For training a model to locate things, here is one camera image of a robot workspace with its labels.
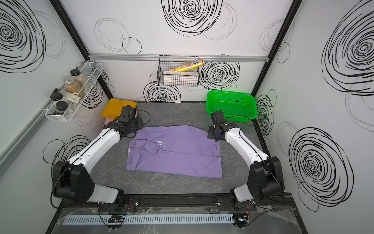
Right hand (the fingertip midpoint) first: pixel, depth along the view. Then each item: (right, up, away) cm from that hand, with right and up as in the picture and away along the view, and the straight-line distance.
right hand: (213, 134), depth 86 cm
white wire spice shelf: (-78, +40, +8) cm, 88 cm away
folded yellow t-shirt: (-69, +16, +17) cm, 73 cm away
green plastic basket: (+24, +18, +30) cm, 42 cm away
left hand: (-44, +7, 0) cm, 45 cm away
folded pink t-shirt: (-73, +8, +16) cm, 75 cm away
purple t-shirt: (-21, -11, +8) cm, 25 cm away
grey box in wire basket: (-19, +34, +1) cm, 39 cm away
